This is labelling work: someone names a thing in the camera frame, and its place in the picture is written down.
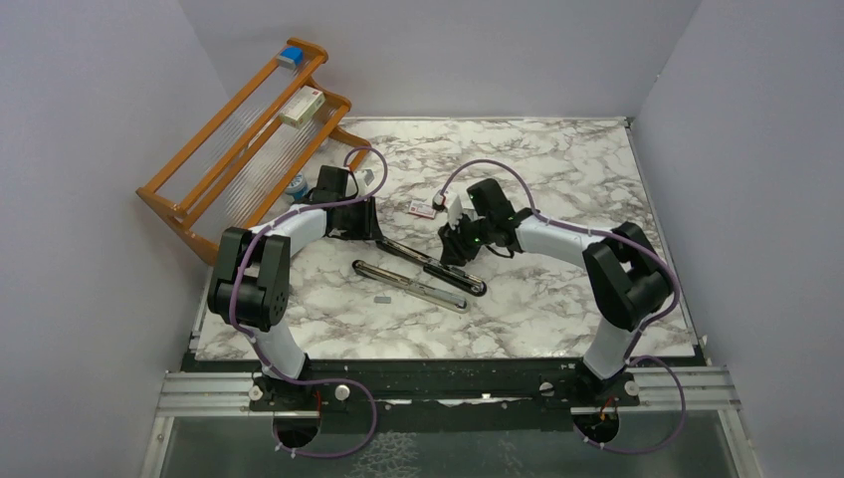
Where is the black stapler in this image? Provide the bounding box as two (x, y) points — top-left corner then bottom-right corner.
(375, 238), (488, 297)

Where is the orange wooden shelf rack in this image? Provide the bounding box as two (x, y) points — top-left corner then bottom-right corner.
(136, 37), (370, 265)

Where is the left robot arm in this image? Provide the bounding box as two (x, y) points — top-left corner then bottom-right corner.
(207, 166), (382, 409)

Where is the blue grey eraser block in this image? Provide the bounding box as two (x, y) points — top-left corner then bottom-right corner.
(275, 46), (305, 71)

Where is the white red box on shelf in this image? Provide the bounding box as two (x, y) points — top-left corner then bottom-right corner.
(277, 86), (325, 128)

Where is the blue white jar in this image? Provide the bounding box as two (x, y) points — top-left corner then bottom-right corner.
(284, 173), (310, 203)

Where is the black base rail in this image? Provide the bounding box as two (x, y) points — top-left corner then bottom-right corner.
(156, 359), (741, 434)

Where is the red white staple box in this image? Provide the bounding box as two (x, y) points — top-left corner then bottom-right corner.
(408, 201), (437, 219)

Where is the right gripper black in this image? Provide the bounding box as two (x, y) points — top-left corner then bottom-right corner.
(437, 211), (493, 268)

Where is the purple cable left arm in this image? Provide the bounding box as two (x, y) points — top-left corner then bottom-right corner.
(227, 145), (388, 461)

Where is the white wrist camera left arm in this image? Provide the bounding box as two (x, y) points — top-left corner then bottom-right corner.
(360, 168), (375, 186)

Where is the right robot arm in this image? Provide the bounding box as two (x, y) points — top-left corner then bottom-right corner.
(432, 178), (676, 405)

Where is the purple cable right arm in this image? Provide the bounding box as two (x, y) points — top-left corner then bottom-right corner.
(438, 158), (689, 456)

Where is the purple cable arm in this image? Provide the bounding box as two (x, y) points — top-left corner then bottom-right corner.
(438, 158), (689, 456)
(227, 145), (388, 461)

